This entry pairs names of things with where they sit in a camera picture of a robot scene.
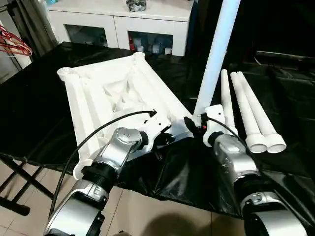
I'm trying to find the white plastic table leg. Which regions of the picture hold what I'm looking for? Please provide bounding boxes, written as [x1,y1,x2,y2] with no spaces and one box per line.
[230,72,269,153]
[237,71,287,153]
[193,0,242,119]
[220,69,240,139]

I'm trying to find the white plastic table top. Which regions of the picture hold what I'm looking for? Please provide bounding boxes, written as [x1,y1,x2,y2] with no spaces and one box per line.
[57,52,198,180]

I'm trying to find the black plastic mat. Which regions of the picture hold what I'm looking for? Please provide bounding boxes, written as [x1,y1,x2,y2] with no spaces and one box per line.
[0,42,315,222]

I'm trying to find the dark object on cabinet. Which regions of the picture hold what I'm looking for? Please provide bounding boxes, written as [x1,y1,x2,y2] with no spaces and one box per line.
[126,0,148,12]

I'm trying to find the white cabinet with glass doors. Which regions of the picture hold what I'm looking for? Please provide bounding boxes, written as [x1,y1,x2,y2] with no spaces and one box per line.
[47,0,193,56]

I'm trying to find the large black screen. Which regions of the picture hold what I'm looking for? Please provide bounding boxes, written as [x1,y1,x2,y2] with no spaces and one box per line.
[194,0,315,60]

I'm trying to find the red clothes hangers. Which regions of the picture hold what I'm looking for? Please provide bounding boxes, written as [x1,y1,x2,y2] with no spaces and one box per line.
[0,24,33,57]

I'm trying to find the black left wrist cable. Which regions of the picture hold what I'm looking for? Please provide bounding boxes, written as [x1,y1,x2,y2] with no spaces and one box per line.
[48,109,158,223]

